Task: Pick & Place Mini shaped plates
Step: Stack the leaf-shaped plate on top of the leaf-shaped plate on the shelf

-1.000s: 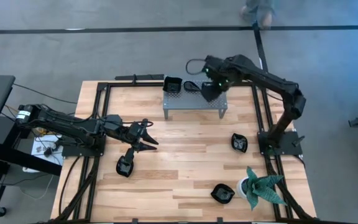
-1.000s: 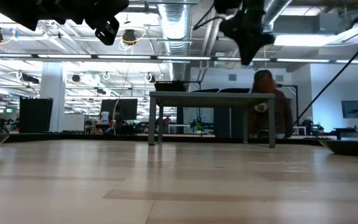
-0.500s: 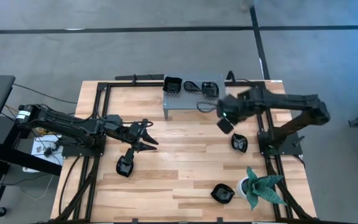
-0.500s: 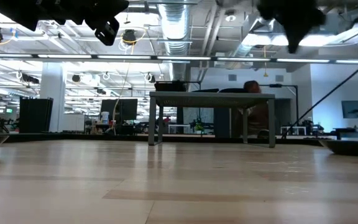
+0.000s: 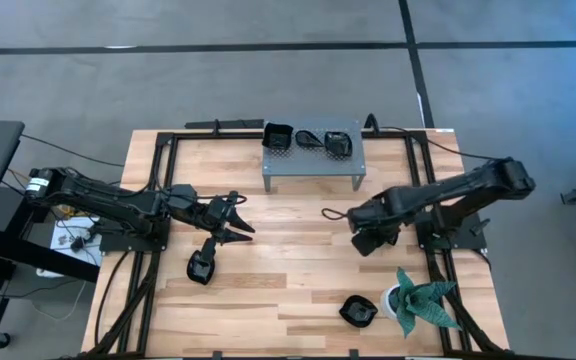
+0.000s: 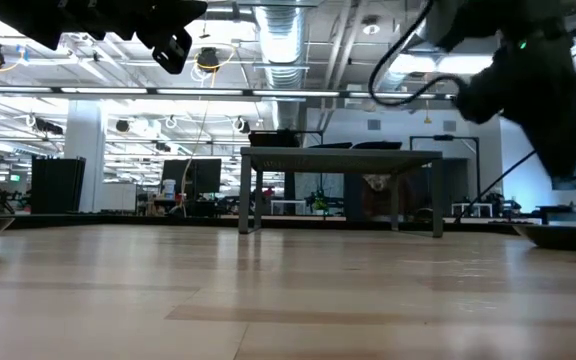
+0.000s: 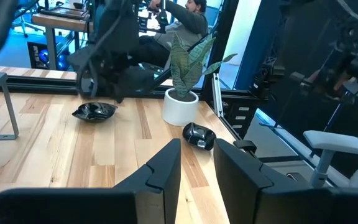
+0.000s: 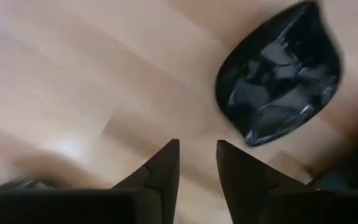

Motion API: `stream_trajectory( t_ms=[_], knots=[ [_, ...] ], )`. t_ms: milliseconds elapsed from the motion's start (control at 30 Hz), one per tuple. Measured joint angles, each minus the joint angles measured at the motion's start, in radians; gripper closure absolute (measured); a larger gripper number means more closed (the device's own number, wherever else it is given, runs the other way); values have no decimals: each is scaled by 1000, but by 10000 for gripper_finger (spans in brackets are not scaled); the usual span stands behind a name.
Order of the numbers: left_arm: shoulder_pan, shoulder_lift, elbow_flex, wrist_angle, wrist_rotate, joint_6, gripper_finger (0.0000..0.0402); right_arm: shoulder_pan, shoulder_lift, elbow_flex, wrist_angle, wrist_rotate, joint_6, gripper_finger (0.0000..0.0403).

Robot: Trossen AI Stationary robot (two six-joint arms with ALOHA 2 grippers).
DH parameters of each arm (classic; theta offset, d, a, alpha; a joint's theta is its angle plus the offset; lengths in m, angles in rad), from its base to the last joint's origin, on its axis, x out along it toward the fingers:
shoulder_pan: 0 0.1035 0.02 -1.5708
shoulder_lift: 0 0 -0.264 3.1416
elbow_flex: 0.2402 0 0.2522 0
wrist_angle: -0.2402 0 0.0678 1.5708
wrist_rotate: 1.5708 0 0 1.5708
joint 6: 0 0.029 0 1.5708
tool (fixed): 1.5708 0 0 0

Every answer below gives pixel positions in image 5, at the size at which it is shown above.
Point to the black square mini plate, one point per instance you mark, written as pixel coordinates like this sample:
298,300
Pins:
277,136

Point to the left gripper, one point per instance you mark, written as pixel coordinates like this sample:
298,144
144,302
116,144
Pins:
218,217

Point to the black aluminium table frame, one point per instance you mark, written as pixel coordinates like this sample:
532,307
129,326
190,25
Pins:
193,135

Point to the white power strip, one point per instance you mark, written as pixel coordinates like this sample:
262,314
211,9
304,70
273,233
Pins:
68,240

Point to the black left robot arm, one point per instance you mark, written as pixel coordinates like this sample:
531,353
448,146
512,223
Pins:
98,197

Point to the black teardrop mini plate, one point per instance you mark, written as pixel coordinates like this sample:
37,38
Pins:
309,139

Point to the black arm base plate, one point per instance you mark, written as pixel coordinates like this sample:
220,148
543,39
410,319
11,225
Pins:
118,242
460,242

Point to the black flat bar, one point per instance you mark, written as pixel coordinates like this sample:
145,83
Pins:
223,124

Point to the grey perforated metal shelf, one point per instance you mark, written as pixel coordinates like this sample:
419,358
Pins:
313,165

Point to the black frame bracket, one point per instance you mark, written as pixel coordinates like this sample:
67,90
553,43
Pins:
216,355
353,354

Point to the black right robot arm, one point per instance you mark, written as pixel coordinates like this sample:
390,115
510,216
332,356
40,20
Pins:
468,185

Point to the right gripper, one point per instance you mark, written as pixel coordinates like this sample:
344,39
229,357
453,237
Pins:
373,220

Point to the green plant in white pot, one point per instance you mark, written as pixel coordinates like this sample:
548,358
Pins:
420,300

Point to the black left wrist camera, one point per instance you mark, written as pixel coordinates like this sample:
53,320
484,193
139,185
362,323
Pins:
209,247

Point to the black hook clamp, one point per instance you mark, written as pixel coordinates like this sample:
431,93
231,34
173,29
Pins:
367,125

